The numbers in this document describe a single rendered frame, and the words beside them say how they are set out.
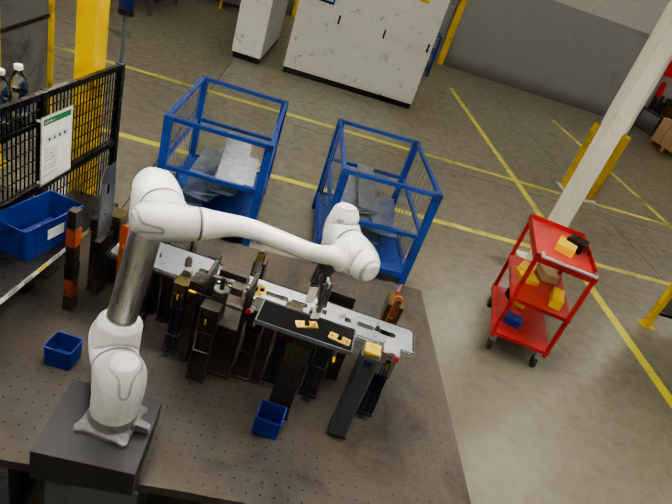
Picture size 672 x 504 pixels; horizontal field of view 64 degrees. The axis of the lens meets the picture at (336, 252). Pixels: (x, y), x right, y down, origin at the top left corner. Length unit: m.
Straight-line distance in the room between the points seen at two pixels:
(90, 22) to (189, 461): 1.87
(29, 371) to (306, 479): 1.11
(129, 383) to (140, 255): 0.40
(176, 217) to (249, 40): 8.57
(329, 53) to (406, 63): 1.36
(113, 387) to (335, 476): 0.89
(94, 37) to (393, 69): 7.78
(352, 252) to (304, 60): 8.51
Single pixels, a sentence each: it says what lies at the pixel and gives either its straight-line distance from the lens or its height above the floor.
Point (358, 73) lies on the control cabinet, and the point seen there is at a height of 0.35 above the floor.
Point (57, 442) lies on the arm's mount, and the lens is 1.99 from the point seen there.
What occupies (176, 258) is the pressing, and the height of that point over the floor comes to 1.00.
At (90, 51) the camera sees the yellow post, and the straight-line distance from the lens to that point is 2.79.
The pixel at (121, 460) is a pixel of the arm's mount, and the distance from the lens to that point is 1.96.
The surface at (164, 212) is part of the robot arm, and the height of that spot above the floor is 1.63.
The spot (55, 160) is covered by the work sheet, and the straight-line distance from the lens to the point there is 2.63.
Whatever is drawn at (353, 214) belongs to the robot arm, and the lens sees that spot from 1.73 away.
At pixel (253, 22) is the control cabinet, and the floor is 0.65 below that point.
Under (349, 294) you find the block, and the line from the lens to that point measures 2.49.
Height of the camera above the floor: 2.41
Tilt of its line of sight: 30 degrees down
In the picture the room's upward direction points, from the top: 19 degrees clockwise
